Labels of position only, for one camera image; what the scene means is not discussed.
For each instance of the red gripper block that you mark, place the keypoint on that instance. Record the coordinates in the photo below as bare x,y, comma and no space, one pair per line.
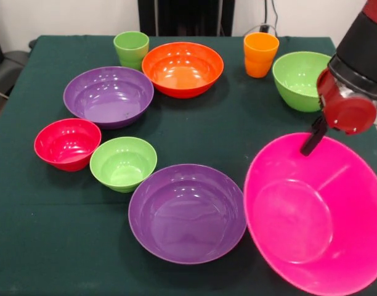
351,117

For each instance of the large green plastic bowl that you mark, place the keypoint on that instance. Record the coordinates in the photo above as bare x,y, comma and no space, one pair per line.
296,80

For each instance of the pink plastic bowl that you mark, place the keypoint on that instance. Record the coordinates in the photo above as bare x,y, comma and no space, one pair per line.
299,222

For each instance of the orange plastic bowl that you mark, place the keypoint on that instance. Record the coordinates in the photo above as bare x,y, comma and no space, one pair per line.
182,71

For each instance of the purple plastic bowl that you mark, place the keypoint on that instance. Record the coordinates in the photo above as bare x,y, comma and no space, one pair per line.
185,216
108,101

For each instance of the small green plastic bowl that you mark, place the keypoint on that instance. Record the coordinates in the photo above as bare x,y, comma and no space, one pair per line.
122,166

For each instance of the green plastic cup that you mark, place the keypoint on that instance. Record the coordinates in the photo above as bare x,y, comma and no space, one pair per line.
131,52

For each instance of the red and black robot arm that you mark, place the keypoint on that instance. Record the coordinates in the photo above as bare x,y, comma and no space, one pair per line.
361,46

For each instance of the orange plastic cup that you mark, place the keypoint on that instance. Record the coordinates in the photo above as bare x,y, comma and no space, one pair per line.
259,58

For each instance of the black cabinet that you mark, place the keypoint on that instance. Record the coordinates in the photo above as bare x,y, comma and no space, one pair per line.
182,15

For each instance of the red plastic bowl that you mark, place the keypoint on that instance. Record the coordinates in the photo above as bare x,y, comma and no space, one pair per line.
66,145

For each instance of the dark green tablecloth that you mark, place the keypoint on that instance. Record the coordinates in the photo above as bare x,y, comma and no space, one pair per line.
53,231

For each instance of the black chair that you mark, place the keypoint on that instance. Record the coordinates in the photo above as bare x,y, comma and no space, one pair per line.
10,68

